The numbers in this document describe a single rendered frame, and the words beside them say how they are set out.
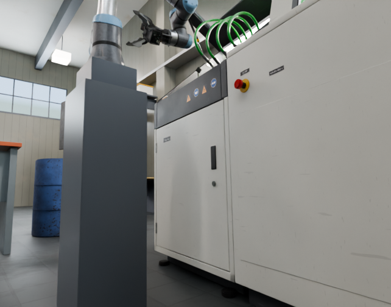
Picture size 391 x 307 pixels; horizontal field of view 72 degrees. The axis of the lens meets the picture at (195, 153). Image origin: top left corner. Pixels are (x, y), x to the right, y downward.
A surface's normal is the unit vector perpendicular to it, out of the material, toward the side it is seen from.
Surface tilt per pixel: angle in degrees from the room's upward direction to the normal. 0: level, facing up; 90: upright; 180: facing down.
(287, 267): 90
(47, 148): 90
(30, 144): 90
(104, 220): 90
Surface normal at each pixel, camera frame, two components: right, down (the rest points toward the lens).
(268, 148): -0.83, -0.06
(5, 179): 0.65, -0.11
